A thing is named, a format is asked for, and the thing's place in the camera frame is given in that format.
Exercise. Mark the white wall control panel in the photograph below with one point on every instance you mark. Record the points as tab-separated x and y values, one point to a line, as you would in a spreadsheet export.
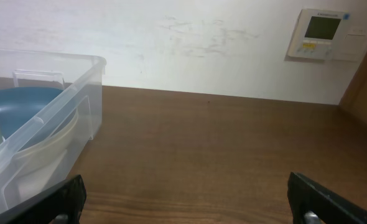
328	35

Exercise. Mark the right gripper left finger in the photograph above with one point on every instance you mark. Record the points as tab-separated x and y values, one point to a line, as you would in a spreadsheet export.
62	203

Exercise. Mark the clear plastic storage container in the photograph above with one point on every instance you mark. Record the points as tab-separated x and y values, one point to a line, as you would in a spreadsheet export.
50	107

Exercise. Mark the large beige plate bowl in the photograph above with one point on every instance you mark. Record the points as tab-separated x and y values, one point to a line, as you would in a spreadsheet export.
46	151

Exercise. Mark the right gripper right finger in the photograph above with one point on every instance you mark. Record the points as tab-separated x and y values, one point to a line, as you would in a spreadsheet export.
311	202

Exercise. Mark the large blue bowl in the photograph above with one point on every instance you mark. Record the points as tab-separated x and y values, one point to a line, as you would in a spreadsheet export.
18	105

